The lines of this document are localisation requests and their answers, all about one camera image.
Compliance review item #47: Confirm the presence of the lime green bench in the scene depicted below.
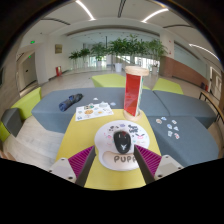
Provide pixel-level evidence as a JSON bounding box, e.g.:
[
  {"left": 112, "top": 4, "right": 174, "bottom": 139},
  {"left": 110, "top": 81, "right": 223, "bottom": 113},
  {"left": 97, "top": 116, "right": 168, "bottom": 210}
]
[
  {"left": 91, "top": 73, "right": 151, "bottom": 90},
  {"left": 152, "top": 77, "right": 184, "bottom": 96},
  {"left": 11, "top": 87, "right": 43, "bottom": 121},
  {"left": 0, "top": 120, "right": 11, "bottom": 143}
]

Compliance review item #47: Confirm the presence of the dark grey ottoman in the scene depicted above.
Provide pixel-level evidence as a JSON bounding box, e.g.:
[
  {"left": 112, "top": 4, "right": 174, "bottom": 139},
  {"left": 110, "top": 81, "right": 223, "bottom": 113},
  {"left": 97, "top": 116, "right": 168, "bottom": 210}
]
[{"left": 0, "top": 107, "right": 24, "bottom": 138}]

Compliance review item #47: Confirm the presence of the grey upholstered bench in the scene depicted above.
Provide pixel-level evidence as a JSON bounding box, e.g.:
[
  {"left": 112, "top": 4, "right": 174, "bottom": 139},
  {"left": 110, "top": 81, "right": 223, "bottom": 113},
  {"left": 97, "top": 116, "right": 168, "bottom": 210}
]
[
  {"left": 146, "top": 115, "right": 220, "bottom": 168},
  {"left": 31, "top": 87, "right": 171, "bottom": 134},
  {"left": 153, "top": 89, "right": 218, "bottom": 130}
]

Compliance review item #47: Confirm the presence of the potted green plants group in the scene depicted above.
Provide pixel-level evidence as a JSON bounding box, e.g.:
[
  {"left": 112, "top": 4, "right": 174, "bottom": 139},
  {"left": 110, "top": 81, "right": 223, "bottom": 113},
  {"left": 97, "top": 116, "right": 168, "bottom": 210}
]
[{"left": 68, "top": 34, "right": 168, "bottom": 73}]

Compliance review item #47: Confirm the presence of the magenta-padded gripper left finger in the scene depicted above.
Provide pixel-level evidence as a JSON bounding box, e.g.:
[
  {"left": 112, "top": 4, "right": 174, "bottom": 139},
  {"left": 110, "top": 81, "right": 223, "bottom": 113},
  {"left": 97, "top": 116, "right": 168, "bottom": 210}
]
[{"left": 49, "top": 145, "right": 97, "bottom": 188}]

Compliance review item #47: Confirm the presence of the loose small stickers group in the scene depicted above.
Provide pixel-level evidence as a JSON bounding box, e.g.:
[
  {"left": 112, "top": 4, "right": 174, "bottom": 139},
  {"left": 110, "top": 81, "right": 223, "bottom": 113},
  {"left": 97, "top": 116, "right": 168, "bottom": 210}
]
[{"left": 155, "top": 115, "right": 181, "bottom": 140}]

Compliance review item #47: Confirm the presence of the ceiling strip lights group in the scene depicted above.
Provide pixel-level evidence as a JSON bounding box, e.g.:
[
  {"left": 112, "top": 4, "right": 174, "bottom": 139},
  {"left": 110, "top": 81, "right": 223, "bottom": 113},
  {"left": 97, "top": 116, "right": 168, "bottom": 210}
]
[{"left": 75, "top": 0, "right": 221, "bottom": 63}]

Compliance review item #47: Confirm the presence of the red wood-capped tower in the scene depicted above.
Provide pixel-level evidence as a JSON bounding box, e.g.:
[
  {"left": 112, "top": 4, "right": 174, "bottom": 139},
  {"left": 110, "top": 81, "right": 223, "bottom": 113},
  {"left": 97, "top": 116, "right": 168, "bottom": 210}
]
[{"left": 123, "top": 65, "right": 150, "bottom": 122}]

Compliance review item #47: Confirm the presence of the red fire extinguisher box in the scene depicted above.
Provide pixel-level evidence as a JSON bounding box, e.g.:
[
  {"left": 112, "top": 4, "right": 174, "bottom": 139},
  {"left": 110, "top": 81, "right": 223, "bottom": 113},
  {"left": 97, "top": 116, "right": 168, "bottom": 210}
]
[{"left": 55, "top": 65, "right": 63, "bottom": 78}]

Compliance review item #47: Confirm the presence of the white printed mouse pad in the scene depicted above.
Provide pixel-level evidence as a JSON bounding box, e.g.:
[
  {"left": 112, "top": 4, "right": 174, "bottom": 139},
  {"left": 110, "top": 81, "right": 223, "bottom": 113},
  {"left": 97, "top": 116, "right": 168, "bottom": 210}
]
[{"left": 94, "top": 119, "right": 151, "bottom": 172}]

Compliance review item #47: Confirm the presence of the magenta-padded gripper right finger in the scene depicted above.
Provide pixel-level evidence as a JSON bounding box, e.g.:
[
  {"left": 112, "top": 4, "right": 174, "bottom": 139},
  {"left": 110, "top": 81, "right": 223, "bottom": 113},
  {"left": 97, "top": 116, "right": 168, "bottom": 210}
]
[{"left": 133, "top": 144, "right": 184, "bottom": 185}]

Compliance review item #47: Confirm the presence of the dark blue folded umbrella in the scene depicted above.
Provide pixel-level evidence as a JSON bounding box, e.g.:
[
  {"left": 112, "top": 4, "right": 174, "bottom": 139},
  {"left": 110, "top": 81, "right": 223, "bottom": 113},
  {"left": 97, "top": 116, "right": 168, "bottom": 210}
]
[{"left": 58, "top": 93, "right": 84, "bottom": 112}]

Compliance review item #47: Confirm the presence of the black computer mouse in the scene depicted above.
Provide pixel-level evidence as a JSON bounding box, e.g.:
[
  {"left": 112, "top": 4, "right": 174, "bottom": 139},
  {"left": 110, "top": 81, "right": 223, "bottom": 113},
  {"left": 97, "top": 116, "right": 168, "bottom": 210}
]
[{"left": 113, "top": 130, "right": 133, "bottom": 155}]

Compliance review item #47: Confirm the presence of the dark-framed chair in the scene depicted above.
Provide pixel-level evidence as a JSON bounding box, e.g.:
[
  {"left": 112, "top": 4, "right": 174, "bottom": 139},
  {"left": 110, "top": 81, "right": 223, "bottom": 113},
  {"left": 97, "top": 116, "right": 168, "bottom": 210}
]
[{"left": 198, "top": 90, "right": 224, "bottom": 124}]

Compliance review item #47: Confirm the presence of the white sticker sheet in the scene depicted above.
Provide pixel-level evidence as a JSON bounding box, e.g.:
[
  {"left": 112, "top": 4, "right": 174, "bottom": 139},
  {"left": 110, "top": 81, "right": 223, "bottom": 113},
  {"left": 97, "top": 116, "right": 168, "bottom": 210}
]
[{"left": 75, "top": 102, "right": 115, "bottom": 122}]

